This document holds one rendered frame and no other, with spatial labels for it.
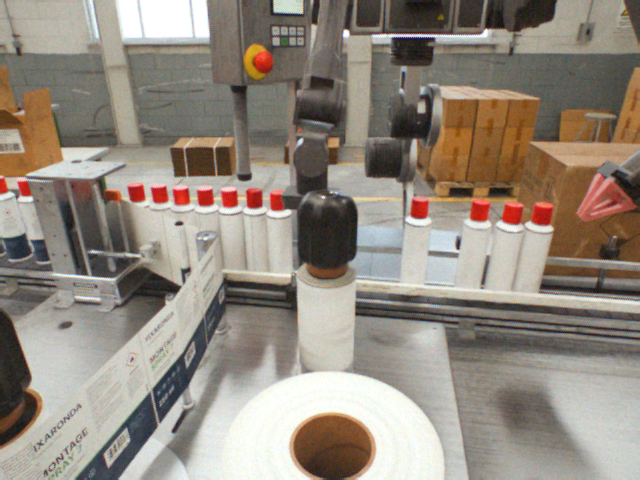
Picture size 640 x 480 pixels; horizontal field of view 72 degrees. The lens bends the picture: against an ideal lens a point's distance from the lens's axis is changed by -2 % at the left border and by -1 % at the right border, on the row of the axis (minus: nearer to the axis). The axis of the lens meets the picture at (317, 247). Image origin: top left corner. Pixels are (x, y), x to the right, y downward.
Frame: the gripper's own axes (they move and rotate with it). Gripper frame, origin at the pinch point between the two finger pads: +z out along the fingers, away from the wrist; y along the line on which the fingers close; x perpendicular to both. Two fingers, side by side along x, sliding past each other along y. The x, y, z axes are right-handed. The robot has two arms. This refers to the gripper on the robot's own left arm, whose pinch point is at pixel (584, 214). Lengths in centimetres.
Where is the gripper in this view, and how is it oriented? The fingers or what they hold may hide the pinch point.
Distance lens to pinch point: 93.5
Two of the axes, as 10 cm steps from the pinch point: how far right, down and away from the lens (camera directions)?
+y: -1.6, 4.0, -9.0
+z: -6.4, 6.6, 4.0
